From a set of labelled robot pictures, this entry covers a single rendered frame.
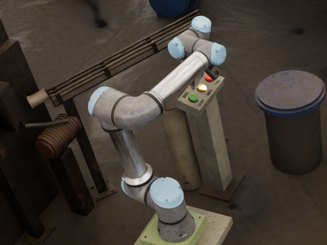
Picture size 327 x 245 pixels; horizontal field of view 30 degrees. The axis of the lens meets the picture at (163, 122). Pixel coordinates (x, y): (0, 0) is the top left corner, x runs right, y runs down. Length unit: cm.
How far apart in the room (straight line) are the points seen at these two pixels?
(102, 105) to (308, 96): 108
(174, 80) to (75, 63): 225
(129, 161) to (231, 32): 209
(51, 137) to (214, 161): 76
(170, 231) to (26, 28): 294
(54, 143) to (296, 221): 114
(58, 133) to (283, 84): 106
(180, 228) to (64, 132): 78
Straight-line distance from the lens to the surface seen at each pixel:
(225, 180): 298
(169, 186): 227
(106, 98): 206
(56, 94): 277
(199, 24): 232
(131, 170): 228
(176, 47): 225
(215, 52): 217
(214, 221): 249
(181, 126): 278
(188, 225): 237
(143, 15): 461
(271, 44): 397
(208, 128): 273
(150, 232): 245
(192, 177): 300
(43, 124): 279
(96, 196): 317
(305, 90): 284
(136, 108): 200
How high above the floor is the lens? 215
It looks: 38 degrees down
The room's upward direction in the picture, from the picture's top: 16 degrees counter-clockwise
